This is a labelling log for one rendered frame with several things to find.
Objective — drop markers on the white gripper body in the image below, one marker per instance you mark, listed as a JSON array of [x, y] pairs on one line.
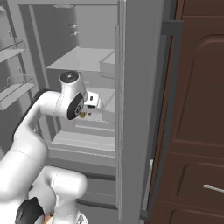
[[99, 106]]

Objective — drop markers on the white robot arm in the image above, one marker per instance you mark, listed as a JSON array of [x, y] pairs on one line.
[[26, 157]]

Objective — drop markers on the grey glass fridge shelf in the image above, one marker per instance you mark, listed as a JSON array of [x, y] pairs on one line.
[[81, 59], [106, 97]]

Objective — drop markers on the yellow taco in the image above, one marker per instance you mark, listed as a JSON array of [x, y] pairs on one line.
[[82, 114]]

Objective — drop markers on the grey fridge crisper drawer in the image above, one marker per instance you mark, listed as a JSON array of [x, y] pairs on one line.
[[84, 143]]

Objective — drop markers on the dark grey fridge side panel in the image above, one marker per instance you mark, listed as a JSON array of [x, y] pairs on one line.
[[166, 116]]

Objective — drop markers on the grey open fridge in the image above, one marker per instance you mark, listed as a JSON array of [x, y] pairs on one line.
[[87, 38]]

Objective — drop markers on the grey freezer drawer front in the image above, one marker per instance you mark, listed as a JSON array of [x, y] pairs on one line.
[[97, 189]]

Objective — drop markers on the clear door bin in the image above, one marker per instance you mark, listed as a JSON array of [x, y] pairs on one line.
[[16, 89], [11, 48]]

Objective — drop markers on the brown wooden cabinet door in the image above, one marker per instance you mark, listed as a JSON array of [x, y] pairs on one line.
[[201, 87]]

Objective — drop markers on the grey fridge door with bins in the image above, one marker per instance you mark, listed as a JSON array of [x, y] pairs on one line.
[[8, 26]]

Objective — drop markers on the brown wooden drawer front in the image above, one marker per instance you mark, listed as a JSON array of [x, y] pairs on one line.
[[198, 183]]

